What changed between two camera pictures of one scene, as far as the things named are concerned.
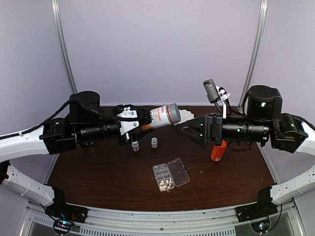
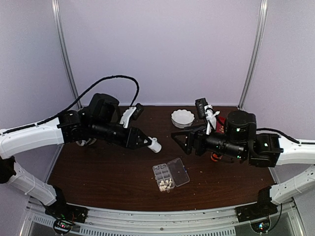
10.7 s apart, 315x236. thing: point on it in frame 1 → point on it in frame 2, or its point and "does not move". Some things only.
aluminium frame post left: (56, 14) does not move
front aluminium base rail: (103, 221) does not move
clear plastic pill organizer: (169, 175) does not move
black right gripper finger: (197, 129) → (183, 139)
